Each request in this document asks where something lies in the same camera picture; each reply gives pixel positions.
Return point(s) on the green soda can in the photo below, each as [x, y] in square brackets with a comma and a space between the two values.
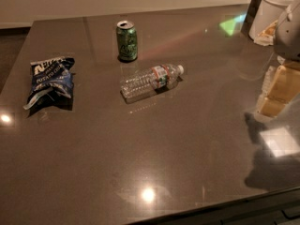
[127, 41]

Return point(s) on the blue potato chip bag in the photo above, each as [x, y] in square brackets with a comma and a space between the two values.
[50, 75]

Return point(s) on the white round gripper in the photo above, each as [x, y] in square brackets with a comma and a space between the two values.
[289, 37]

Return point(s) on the dark box behind container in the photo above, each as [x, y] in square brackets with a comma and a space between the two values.
[252, 10]

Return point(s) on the clear plastic water bottle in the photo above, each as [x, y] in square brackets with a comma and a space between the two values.
[150, 80]

